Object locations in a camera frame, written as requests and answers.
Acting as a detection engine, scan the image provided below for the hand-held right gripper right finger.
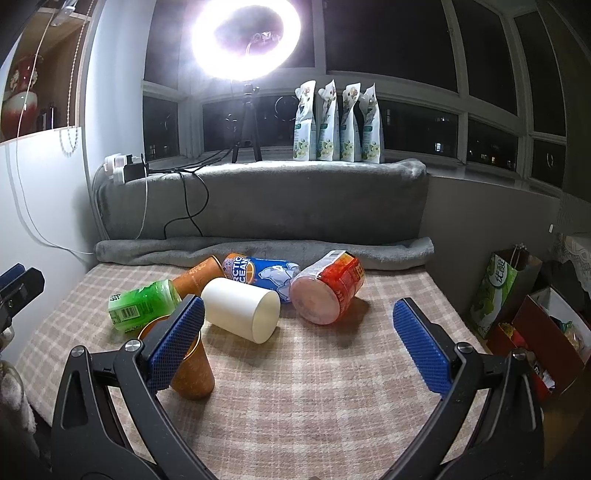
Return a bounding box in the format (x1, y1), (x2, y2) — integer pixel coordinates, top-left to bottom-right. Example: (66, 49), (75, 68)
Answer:
(383, 298), (546, 480)

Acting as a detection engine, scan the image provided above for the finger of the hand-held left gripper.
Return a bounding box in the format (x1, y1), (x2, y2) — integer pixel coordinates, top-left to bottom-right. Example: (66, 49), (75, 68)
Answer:
(0, 263), (45, 320)

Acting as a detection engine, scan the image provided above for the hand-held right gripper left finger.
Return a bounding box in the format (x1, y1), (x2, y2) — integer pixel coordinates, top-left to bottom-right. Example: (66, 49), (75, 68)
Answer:
(51, 294), (218, 480)

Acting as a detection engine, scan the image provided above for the white cup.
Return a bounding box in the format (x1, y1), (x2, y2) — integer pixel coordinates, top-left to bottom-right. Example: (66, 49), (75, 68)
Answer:
(201, 277), (281, 344)

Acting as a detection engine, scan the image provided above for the person's left forearm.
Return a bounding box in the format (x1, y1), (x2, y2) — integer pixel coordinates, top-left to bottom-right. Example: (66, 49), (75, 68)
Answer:
(0, 360), (38, 462)

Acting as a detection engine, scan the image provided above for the brown paper cup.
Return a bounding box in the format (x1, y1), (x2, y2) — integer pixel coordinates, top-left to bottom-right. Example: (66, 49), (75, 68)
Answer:
(139, 314), (216, 400)
(173, 256), (227, 298)

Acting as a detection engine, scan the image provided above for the red instant noodle cup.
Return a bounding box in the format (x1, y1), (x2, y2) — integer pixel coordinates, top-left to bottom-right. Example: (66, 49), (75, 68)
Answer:
(289, 250), (365, 326)

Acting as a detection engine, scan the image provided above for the green drink can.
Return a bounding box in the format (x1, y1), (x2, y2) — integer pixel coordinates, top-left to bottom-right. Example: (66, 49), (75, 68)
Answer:
(108, 279), (183, 332)

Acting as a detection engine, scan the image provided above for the green paper bag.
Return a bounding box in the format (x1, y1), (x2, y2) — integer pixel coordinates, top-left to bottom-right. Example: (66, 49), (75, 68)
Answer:
(470, 244), (543, 340)

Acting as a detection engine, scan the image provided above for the beige checked cloth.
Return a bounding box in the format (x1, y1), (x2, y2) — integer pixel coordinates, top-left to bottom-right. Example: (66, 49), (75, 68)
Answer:
(16, 263), (490, 480)

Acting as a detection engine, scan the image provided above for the blue drink can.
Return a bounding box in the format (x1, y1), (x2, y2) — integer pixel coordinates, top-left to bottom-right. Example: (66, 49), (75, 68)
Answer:
(222, 253), (301, 305)

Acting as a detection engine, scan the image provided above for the red cardboard box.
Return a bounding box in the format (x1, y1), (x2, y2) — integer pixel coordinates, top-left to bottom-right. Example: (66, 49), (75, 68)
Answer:
(488, 286), (591, 403)

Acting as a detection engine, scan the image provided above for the white power strip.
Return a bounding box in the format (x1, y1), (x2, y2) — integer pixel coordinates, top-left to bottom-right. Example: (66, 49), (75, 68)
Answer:
(104, 154), (134, 184)

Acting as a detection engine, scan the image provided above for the black power adapter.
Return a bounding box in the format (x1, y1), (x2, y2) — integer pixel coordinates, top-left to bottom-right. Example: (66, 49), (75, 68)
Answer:
(124, 154), (149, 182)

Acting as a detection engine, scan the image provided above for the white lace cloth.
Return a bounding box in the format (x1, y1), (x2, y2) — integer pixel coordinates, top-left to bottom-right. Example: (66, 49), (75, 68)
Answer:
(560, 233), (591, 280)

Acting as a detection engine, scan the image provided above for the grey fleece blanket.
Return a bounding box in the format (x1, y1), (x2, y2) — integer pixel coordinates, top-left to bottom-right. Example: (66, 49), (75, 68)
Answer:
(92, 158), (435, 271)

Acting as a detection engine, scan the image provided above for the white green snack pouch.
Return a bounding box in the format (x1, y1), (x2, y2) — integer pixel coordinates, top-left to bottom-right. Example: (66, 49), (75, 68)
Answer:
(316, 78), (341, 162)
(293, 80), (317, 161)
(339, 83), (363, 162)
(360, 84), (384, 164)

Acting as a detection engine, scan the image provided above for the black tripod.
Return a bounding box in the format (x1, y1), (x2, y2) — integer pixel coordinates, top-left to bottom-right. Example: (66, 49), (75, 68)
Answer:
(228, 80), (264, 163)

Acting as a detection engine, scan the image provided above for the thin white cable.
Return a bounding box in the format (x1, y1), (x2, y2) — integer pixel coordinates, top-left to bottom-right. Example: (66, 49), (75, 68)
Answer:
(8, 0), (95, 257)

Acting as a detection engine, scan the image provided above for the black cable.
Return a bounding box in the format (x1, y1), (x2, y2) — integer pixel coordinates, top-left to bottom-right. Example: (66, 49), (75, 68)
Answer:
(164, 148), (234, 238)

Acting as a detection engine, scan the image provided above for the white bead chain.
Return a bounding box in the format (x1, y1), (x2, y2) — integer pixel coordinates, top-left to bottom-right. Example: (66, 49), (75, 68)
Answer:
(59, 0), (89, 154)

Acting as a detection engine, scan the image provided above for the white window frame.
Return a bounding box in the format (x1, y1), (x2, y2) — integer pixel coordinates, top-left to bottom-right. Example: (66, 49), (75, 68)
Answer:
(141, 0), (568, 195)

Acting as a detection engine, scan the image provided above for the ring light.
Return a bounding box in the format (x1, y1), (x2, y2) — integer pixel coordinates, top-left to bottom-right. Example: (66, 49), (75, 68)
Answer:
(191, 0), (303, 81)

